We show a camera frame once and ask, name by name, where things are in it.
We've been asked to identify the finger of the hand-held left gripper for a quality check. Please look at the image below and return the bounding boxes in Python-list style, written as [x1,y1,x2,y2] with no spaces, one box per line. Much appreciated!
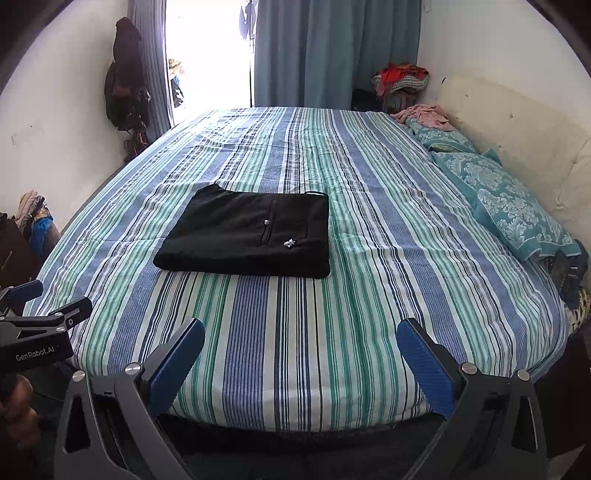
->
[0,296,93,331]
[0,280,44,318]

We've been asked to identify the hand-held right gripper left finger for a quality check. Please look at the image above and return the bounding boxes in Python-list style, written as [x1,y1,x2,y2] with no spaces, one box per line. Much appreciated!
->
[54,318,206,480]

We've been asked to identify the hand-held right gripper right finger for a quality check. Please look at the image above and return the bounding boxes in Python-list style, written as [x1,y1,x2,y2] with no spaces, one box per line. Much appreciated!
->
[396,318,550,480]

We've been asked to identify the black pants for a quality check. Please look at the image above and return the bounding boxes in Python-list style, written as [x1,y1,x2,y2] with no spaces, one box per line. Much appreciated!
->
[152,183,332,279]

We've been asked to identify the person's left hand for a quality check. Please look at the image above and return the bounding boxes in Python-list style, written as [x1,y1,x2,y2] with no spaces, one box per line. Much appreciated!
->
[0,375,41,446]

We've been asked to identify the dark wooden furniture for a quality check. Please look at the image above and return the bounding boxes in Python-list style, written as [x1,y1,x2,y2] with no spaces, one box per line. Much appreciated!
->
[0,212,43,292]

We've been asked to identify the pile of colourful clothes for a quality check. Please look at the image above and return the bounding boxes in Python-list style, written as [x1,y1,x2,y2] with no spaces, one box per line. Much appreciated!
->
[16,189,62,259]

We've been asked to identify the striped bed sheet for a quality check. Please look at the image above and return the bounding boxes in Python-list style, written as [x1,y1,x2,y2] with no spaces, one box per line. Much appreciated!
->
[23,106,571,432]

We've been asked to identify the black and white patterned pillow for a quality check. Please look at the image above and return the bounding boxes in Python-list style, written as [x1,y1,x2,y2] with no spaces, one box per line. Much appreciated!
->
[566,291,591,333]

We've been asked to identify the dark blue jeans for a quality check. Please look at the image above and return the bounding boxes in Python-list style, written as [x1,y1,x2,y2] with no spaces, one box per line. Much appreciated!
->
[558,240,591,310]

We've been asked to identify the teal patterned pillow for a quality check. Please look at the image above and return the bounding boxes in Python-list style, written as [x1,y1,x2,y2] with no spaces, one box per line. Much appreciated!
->
[431,148,583,261]
[406,117,478,153]

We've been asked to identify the dark hanging clothes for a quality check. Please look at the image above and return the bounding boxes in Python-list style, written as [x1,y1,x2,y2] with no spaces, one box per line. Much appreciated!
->
[104,17,151,132]

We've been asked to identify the pink cloth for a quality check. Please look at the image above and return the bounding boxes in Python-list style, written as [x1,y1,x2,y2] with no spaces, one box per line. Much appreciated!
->
[392,104,451,132]

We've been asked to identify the clothes outside window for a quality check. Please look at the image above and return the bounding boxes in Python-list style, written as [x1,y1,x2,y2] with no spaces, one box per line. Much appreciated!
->
[167,58,185,109]

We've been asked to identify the cream padded headboard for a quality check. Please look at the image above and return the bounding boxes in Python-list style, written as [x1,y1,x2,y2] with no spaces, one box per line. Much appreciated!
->
[436,74,591,259]

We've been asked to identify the striped curtain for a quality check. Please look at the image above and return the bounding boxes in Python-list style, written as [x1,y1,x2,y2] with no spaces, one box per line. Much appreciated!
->
[129,0,174,144]

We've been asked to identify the black bag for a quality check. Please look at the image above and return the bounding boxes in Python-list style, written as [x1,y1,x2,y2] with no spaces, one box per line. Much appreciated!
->
[352,88,384,112]

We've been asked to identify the red clothes pile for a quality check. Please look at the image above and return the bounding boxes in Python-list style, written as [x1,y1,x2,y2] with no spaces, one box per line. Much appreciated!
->
[373,63,430,112]

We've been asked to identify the blue curtain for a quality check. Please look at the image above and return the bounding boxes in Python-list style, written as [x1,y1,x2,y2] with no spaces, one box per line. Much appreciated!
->
[254,0,422,112]

